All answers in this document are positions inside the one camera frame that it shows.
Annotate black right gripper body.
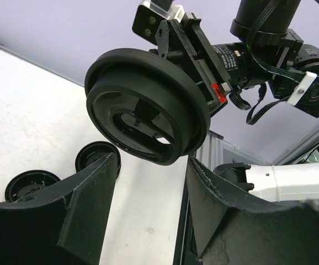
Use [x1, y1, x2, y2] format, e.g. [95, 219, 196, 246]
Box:
[155, 13, 252, 113]

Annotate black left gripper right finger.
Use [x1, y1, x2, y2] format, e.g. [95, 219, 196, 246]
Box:
[187, 157, 319, 264]

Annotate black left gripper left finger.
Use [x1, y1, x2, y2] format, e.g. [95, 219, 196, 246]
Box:
[0, 153, 118, 264]

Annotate black plastic cup lid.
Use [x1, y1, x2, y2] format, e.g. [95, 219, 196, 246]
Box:
[84, 48, 210, 166]
[4, 169, 60, 202]

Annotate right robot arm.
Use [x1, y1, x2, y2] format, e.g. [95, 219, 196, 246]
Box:
[153, 1, 319, 165]

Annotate stack of black lids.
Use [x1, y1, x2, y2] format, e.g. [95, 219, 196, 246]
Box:
[75, 141, 121, 178]

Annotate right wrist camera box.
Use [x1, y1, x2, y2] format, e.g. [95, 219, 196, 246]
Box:
[132, 1, 185, 45]

